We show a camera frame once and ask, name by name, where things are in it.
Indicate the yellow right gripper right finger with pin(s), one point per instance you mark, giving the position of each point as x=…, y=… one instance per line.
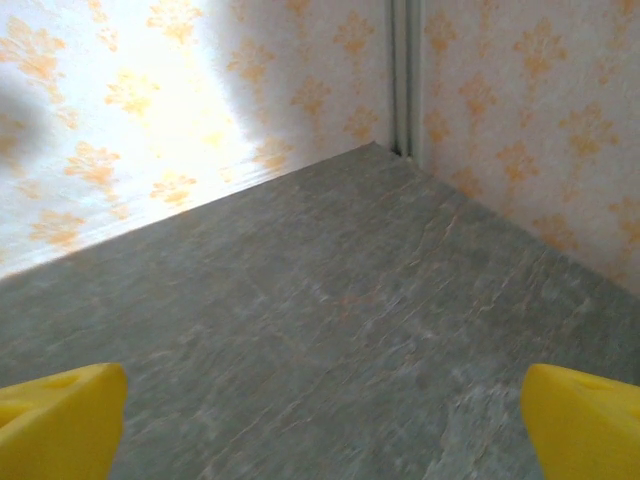
x=590, y=430

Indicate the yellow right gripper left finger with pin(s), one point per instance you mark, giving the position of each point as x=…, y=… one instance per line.
x=55, y=430

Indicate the aluminium frame post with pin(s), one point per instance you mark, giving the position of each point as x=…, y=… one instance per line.
x=406, y=75

